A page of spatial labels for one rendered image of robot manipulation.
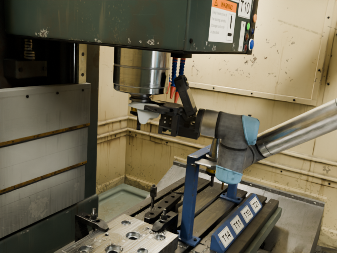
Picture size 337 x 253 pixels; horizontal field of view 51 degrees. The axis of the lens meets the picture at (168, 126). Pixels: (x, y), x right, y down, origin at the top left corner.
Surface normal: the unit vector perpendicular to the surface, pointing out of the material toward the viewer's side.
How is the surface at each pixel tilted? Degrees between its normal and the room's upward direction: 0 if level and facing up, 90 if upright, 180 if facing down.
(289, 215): 24
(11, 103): 90
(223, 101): 90
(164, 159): 90
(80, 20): 90
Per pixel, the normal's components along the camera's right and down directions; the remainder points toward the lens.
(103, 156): 0.84, 0.19
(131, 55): -0.28, 0.22
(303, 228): -0.15, -0.81
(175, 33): -0.53, 0.17
